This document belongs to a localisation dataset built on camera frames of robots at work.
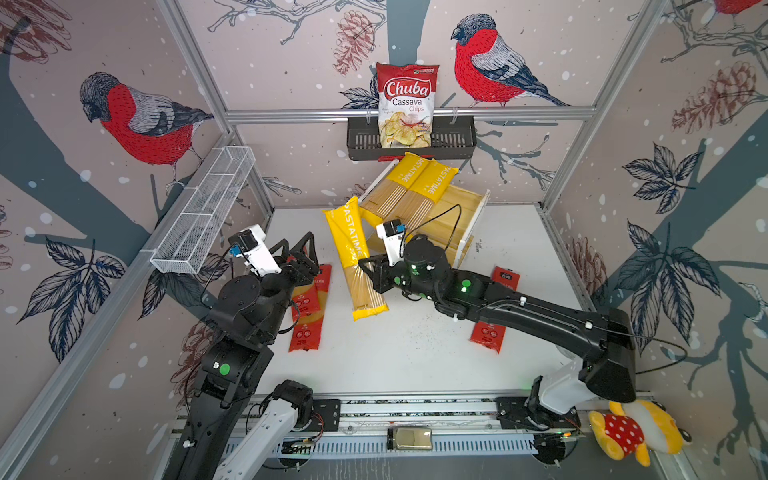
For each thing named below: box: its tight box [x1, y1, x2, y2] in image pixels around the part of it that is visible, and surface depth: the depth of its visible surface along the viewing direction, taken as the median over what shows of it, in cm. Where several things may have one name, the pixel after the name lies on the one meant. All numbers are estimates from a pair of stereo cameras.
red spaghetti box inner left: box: [289, 264, 332, 353], surface depth 89 cm
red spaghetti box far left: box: [291, 280, 319, 325], surface depth 91 cm
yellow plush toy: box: [589, 399, 692, 467], surface depth 67 cm
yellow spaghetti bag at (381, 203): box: [358, 152, 429, 226], surface depth 78 cm
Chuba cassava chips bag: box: [376, 62, 439, 149], surface depth 87 cm
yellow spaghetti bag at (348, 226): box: [323, 196, 389, 321], surface depth 67 cm
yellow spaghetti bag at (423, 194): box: [396, 158, 459, 233], surface depth 78 cm
